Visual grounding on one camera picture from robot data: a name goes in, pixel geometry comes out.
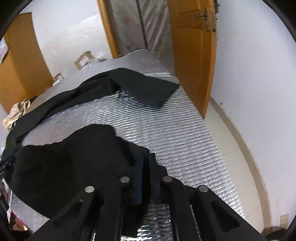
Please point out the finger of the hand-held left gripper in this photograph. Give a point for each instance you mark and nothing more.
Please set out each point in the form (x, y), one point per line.
(4, 166)

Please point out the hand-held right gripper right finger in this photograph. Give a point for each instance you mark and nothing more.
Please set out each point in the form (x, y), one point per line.
(152, 164)

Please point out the wall socket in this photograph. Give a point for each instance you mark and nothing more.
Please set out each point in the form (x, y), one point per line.
(284, 222)

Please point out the clear plastic door curtain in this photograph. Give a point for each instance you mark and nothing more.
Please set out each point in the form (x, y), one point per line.
(150, 23)

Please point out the black garment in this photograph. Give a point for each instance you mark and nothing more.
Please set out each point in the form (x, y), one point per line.
(69, 162)

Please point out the cardboard box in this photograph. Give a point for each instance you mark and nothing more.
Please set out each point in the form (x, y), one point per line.
(83, 60)

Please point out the wooden door frame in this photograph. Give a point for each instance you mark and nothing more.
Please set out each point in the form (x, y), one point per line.
(107, 27)

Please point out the beige floral blanket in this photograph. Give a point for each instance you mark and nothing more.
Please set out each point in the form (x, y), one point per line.
(16, 113)

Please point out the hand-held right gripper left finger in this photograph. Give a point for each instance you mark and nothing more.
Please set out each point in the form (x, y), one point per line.
(138, 183)

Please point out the white box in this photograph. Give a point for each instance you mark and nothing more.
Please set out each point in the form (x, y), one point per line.
(58, 77)

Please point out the wooden door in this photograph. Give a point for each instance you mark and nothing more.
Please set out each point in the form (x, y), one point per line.
(192, 58)

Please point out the wooden wardrobe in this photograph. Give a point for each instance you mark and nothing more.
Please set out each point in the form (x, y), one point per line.
(20, 69)

